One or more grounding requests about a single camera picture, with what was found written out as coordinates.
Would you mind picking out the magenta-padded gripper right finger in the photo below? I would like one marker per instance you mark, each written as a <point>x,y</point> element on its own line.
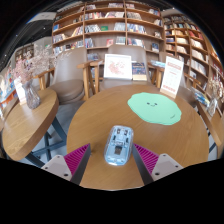
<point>160,165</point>

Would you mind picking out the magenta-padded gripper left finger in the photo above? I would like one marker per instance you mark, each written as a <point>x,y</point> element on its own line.
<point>63,163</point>

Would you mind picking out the transparent computer mouse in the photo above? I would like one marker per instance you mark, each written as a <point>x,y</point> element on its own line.
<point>118,146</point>

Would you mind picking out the green smiley mouse pad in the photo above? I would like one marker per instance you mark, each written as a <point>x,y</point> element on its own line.
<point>155,108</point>

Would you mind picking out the round wooden side table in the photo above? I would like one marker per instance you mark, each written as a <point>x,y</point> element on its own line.
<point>215,121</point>
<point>5,111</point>
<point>28,121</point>

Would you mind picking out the glass vase with pink flowers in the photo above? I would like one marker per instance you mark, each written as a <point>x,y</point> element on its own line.
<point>31,96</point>

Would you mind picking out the taupe armchair with wooden arms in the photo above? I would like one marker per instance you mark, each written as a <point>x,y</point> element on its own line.
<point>66,88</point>
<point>188,95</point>
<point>125,49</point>

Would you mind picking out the glass vase with pale flowers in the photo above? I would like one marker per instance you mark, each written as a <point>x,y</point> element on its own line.
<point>212,107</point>

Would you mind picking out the stack of magazines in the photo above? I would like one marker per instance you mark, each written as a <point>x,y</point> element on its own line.
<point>201,97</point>

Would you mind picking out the small white sign card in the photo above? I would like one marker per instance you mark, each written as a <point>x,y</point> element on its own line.
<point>19,91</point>

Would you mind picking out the white and red standing sign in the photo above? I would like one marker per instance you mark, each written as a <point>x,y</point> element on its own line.
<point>172,76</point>

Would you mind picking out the colourful book display stand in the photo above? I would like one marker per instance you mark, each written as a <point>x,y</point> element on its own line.
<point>7,88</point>

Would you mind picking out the dark cover book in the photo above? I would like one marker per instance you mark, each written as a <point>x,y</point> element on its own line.
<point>139,71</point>

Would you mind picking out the blue magazine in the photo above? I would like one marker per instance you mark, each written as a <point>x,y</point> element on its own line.
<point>158,63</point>

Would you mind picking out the white framed floral picture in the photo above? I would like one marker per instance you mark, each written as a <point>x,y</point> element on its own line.
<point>117,66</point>

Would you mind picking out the small distant wooden bookshelf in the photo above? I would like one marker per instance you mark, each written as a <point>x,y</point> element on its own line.
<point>25,51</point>

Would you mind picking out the angled wooden bookshelf unit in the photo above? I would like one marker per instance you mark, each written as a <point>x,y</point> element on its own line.
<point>193,46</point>

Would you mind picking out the wide wooden bookshelf unit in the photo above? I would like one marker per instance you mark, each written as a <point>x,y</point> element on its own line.
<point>106,31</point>

